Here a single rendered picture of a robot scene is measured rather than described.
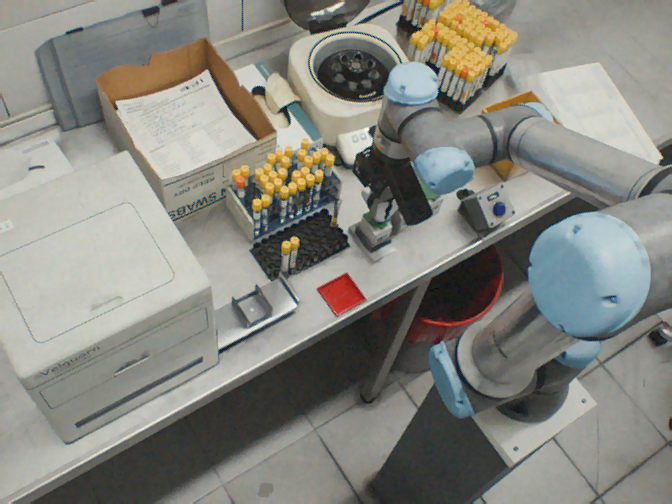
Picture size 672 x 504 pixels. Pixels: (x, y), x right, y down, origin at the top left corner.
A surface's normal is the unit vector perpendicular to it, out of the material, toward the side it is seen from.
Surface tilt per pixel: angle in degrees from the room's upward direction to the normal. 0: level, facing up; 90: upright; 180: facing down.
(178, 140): 0
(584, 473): 0
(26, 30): 88
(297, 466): 0
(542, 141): 55
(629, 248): 11
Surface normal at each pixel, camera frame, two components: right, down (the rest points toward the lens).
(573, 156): -0.74, -0.42
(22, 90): 0.54, 0.75
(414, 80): 0.11, -0.51
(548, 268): -0.90, 0.22
